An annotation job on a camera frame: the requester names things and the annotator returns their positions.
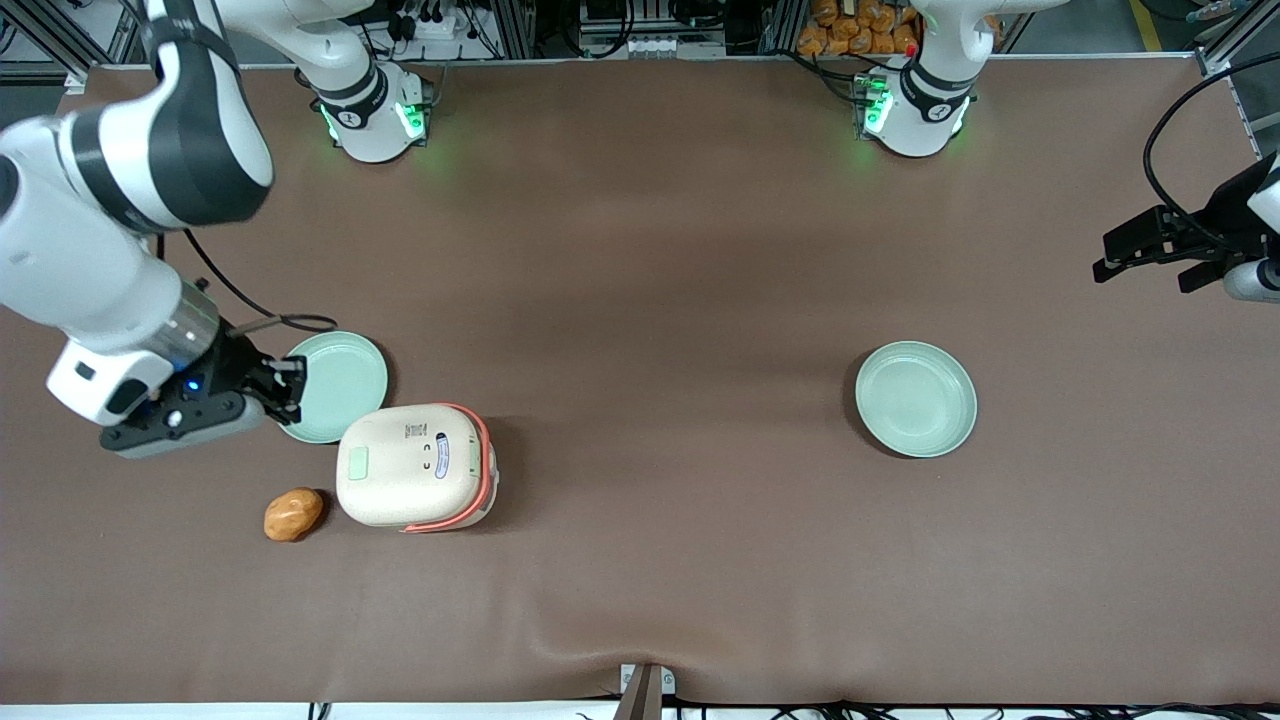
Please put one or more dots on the white power strip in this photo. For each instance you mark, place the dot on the white power strip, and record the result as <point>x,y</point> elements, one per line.
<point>435,25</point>

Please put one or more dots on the metal table clamp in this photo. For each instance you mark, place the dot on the metal table clamp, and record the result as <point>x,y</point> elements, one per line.
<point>645,700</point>

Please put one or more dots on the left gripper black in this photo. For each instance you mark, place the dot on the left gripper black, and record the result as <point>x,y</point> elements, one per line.
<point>1226,212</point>

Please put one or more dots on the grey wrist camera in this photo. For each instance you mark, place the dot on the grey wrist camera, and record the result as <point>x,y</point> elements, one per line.
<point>190,437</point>
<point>1255,282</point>

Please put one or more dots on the brown table cloth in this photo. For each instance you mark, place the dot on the brown table cloth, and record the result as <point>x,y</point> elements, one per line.
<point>640,300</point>

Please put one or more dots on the pile of orange bread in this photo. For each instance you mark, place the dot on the pile of orange bread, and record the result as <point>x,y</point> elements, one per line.
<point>850,30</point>

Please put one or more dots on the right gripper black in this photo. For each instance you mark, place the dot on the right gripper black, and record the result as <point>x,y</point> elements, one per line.
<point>236,362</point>

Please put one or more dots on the brown bread roll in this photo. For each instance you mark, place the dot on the brown bread roll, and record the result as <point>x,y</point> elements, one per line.
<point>293,514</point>

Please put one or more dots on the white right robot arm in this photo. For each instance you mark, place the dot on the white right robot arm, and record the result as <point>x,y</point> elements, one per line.
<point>60,250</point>

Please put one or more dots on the cream rice cooker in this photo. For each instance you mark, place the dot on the cream rice cooker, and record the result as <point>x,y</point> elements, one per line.
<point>400,480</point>

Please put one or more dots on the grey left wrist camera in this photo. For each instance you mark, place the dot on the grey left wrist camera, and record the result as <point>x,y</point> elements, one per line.
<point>1255,282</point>

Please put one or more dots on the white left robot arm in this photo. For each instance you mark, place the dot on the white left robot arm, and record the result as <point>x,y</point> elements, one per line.
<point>915,110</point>

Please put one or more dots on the aluminium frame profile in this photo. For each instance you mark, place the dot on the aluminium frame profile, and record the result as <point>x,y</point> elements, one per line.
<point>60,40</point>
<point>1235,40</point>

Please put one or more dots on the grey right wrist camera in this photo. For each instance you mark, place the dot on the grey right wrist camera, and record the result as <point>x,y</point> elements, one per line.
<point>190,437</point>

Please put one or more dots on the light green plate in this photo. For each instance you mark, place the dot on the light green plate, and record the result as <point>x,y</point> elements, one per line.
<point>345,385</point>
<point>915,400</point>

